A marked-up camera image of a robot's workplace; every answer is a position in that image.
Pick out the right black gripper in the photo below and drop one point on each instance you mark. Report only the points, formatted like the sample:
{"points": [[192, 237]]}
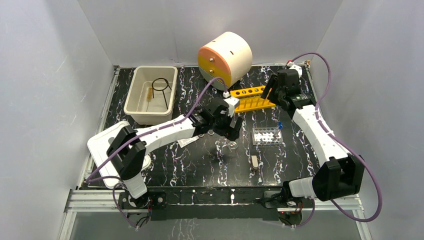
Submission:
{"points": [[270, 84]]}

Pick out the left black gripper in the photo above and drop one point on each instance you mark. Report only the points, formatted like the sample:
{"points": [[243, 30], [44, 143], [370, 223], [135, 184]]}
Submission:
{"points": [[228, 125]]}

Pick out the small glass beaker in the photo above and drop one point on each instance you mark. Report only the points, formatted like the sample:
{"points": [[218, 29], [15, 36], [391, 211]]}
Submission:
{"points": [[233, 145]]}

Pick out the blue capped vial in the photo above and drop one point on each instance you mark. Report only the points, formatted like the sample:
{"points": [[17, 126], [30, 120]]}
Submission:
{"points": [[280, 126]]}

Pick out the black ring clamp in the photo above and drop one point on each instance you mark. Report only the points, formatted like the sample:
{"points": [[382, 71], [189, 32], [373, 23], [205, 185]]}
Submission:
{"points": [[160, 80]]}

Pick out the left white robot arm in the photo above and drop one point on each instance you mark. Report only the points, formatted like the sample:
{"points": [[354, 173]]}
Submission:
{"points": [[129, 148]]}

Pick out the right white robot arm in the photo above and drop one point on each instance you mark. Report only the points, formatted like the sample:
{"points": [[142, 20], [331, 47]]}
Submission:
{"points": [[340, 173]]}

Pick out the yellow test tube rack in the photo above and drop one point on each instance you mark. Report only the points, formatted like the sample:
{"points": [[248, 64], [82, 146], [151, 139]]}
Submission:
{"points": [[250, 99]]}

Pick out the clear acrylic tube rack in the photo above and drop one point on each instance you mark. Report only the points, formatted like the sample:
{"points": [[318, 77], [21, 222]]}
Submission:
{"points": [[267, 136]]}

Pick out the cylindrical drawer cabinet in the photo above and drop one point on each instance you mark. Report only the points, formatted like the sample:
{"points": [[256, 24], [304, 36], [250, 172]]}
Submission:
{"points": [[228, 56]]}

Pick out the cream plastic bin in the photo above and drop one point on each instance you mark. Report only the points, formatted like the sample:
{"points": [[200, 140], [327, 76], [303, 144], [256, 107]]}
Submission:
{"points": [[153, 112]]}

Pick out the white bin lid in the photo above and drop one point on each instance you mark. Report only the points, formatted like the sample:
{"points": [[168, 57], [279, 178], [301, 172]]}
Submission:
{"points": [[98, 146]]}

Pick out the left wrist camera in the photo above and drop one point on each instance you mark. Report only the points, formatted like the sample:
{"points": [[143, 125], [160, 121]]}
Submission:
{"points": [[233, 103]]}

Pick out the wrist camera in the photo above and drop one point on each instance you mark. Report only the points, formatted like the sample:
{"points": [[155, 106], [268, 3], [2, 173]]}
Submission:
{"points": [[292, 66], [233, 103]]}

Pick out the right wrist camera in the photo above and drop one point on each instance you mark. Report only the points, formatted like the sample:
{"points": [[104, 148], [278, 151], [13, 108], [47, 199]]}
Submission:
{"points": [[292, 66]]}

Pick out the black base frame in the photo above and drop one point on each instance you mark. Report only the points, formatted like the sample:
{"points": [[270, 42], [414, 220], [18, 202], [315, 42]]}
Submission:
{"points": [[171, 203]]}

